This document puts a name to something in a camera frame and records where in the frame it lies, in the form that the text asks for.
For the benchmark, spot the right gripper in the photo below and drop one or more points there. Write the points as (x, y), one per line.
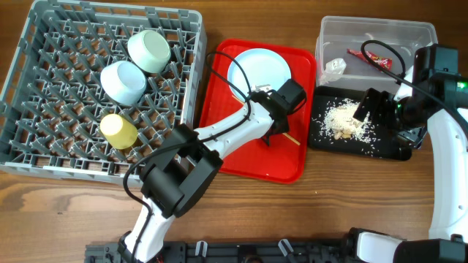
(383, 99)

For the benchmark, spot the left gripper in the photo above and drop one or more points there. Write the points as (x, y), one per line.
(286, 126)

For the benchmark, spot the large light blue plate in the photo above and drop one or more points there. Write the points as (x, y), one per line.
(262, 66)

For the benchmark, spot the red plastic tray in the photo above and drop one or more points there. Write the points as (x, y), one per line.
(282, 161)

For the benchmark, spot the rice and food scraps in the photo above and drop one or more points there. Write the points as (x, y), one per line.
(334, 125)

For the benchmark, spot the red snack wrapper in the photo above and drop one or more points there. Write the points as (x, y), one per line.
(381, 61)

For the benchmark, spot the white napkin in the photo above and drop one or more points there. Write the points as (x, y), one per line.
(333, 71)

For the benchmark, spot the light green bowl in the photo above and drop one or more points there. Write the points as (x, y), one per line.
(149, 50)

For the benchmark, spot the yellow cup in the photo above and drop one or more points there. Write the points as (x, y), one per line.
(118, 131)

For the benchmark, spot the wooden chopstick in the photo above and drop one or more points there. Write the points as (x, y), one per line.
(284, 134)

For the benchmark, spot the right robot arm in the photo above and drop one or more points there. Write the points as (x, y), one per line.
(438, 103)

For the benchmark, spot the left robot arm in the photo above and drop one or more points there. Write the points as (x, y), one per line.
(178, 173)

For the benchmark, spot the grey dishwasher rack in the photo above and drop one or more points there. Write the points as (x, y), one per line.
(52, 101)

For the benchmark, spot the black plastic tray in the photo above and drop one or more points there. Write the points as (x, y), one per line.
(387, 147)

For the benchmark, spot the clear plastic bin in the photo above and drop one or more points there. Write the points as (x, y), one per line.
(338, 33)

